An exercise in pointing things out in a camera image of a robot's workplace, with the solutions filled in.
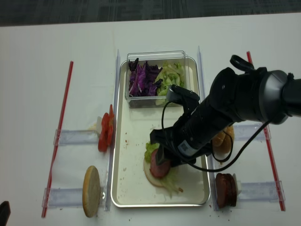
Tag right red tape strip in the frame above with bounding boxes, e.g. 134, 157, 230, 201
246, 51, 286, 212

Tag clear plastic salad container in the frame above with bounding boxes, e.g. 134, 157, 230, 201
125, 50, 199, 108

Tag front sesame bun top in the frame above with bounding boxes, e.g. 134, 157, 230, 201
212, 131, 226, 147

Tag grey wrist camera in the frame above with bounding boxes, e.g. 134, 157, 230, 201
166, 85, 200, 105

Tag green lettuce leaf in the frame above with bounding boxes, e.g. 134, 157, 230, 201
144, 142, 183, 197

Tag right lower acrylic crossbar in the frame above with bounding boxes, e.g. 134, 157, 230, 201
237, 181, 285, 202

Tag long acrylic divider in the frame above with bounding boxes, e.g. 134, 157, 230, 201
197, 46, 219, 211
104, 49, 120, 211

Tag right long acrylic divider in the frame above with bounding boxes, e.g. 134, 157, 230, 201
197, 46, 219, 211

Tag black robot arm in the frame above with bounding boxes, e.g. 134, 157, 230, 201
150, 67, 301, 167

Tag left red tape strip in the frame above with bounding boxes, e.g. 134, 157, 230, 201
41, 61, 74, 218

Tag middle tomato slice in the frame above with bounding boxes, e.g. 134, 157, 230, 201
101, 112, 114, 145

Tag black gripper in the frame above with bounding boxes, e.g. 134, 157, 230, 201
150, 113, 213, 168

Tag purple cabbage leaves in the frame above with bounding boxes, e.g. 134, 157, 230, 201
128, 58, 155, 97

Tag black camera cable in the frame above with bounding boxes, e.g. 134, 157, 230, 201
161, 101, 270, 172

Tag left upper acrylic crossbar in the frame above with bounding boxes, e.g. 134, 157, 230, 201
54, 129, 99, 146

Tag white patty holder block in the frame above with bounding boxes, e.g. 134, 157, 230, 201
231, 173, 242, 197

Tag left long acrylic divider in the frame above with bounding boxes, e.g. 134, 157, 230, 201
104, 49, 120, 211

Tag bottom bun on tray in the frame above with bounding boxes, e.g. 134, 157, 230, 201
143, 155, 176, 188

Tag front tomato slice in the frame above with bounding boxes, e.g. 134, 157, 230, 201
98, 129, 113, 153

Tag metal serving tray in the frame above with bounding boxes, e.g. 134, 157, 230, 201
111, 62, 211, 208

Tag black object bottom left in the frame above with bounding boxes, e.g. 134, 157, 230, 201
0, 201, 11, 226

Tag red tape strip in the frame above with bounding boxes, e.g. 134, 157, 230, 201
41, 61, 74, 218
246, 51, 286, 212

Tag shredded green lettuce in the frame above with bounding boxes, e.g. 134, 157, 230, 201
151, 61, 185, 107

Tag bun half left side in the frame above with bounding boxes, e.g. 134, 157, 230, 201
82, 166, 101, 218

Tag sesame bun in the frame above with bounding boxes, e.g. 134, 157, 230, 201
213, 126, 235, 155
212, 131, 226, 147

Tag rear sesame bun top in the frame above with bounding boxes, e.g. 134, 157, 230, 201
213, 126, 235, 155

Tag white tomato holder block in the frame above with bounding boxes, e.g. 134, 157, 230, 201
95, 116, 102, 137

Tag left lower acrylic crossbar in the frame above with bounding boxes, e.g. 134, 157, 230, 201
42, 188, 83, 208

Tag back tomato slice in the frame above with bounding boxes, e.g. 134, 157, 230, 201
109, 104, 114, 127

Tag tomato slice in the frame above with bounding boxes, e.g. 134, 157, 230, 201
109, 104, 114, 127
101, 112, 114, 145
98, 129, 113, 153

